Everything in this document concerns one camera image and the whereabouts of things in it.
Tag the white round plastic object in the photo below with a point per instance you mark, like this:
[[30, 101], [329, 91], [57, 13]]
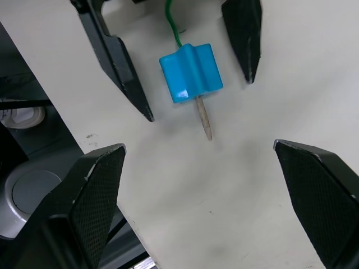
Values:
[[23, 117]]

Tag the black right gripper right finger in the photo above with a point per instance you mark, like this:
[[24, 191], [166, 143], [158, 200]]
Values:
[[322, 196]]

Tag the blue plastic threading block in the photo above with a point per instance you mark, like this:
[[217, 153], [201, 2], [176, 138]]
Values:
[[190, 73]]

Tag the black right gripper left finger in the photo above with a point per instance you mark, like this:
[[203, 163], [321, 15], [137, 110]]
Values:
[[84, 213]]

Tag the silver robot body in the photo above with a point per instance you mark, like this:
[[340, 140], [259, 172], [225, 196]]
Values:
[[25, 196]]

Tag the green lace with wooden tip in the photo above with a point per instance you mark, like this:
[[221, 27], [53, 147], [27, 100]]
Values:
[[204, 120]]

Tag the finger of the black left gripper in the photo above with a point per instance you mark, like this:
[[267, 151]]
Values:
[[117, 61], [244, 30]]

